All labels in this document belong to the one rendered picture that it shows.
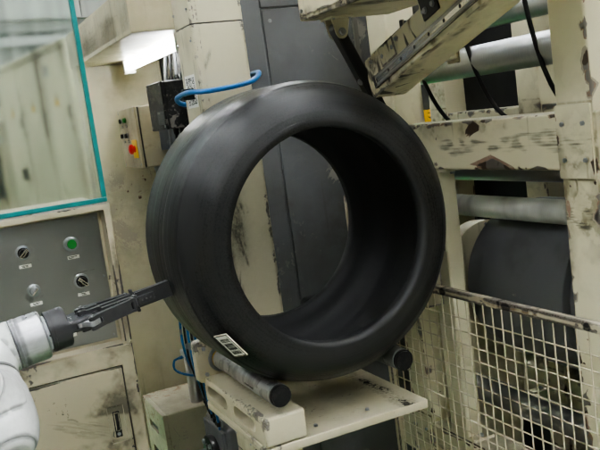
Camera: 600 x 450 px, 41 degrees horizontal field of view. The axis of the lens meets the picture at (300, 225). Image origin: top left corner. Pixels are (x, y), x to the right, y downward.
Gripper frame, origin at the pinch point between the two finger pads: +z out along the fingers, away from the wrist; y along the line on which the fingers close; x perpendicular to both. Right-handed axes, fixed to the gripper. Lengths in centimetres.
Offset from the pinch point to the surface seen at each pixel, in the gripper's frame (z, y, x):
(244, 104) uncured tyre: 25.2, -7.8, -29.6
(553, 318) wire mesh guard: 62, -35, 23
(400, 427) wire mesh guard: 57, 28, 63
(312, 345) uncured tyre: 23.4, -13.0, 17.3
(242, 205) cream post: 31.6, 26.8, -6.1
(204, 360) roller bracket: 11.8, 24.4, 24.4
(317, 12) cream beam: 58, 16, -44
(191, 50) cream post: 31, 29, -43
